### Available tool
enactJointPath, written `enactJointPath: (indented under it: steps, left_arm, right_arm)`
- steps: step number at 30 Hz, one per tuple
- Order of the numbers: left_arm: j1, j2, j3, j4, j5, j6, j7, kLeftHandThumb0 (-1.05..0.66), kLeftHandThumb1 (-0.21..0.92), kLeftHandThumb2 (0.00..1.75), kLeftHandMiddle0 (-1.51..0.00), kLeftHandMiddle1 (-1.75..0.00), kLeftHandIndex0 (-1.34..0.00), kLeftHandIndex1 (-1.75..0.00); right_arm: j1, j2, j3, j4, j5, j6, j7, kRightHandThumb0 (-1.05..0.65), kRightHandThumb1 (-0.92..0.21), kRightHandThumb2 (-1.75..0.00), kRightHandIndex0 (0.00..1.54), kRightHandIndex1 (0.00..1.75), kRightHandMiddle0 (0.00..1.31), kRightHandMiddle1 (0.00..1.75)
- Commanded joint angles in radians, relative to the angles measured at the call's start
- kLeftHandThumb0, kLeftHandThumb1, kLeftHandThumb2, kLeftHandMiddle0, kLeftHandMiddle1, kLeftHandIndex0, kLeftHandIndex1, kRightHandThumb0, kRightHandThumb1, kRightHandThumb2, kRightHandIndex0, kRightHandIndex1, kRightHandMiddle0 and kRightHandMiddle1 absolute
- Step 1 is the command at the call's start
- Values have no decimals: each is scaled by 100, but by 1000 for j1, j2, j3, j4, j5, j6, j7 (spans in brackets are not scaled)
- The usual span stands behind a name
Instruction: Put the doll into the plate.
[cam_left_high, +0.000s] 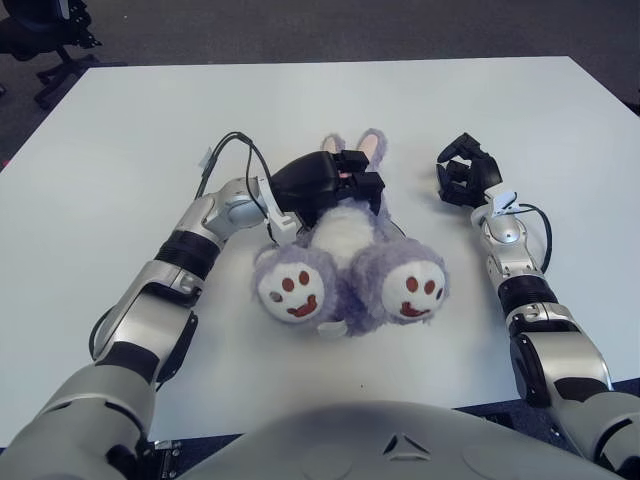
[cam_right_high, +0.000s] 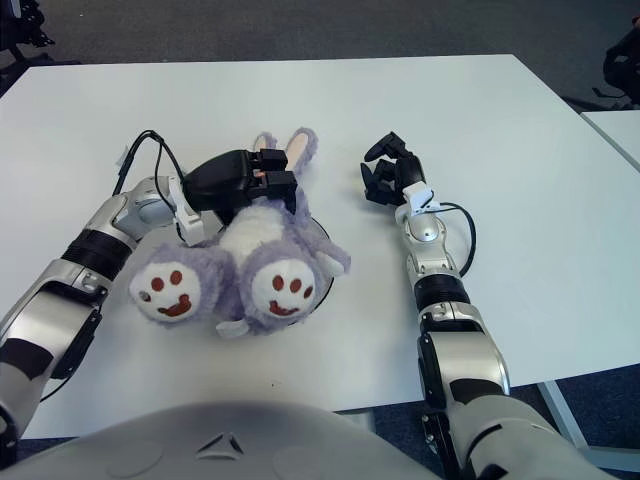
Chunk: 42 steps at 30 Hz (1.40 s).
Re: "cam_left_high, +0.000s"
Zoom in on grey robot torso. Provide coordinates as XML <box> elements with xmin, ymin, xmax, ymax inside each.
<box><xmin>169</xmin><ymin>399</ymin><xmax>621</xmax><ymax>480</ymax></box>

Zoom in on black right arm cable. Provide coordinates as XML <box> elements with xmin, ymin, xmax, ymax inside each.
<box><xmin>517</xmin><ymin>202</ymin><xmax>555</xmax><ymax>274</ymax></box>

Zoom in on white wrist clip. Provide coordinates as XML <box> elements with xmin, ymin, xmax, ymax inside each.
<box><xmin>257</xmin><ymin>175</ymin><xmax>297</xmax><ymax>246</ymax></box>
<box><xmin>487</xmin><ymin>190</ymin><xmax>519</xmax><ymax>219</ymax></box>

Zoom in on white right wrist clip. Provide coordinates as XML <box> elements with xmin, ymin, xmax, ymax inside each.
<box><xmin>487</xmin><ymin>190</ymin><xmax>519</xmax><ymax>219</ymax></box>

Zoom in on small metal bracket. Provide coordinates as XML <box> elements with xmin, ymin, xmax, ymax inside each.
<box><xmin>149</xmin><ymin>438</ymin><xmax>186</xmax><ymax>476</ymax></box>

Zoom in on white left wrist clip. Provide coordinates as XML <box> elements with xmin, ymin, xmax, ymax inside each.
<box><xmin>257</xmin><ymin>175</ymin><xmax>297</xmax><ymax>246</ymax></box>

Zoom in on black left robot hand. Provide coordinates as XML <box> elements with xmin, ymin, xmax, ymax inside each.
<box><xmin>269</xmin><ymin>148</ymin><xmax>386</xmax><ymax>226</ymax></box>

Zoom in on black office chair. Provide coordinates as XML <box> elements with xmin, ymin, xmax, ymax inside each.
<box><xmin>0</xmin><ymin>0</ymin><xmax>104</xmax><ymax>109</ymax></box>

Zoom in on purple plush bunny doll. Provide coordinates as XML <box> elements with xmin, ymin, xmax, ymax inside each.
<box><xmin>252</xmin><ymin>128</ymin><xmax>450</xmax><ymax>337</ymax></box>

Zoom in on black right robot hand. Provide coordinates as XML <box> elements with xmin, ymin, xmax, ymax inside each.
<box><xmin>434</xmin><ymin>132</ymin><xmax>503</xmax><ymax>207</ymax></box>

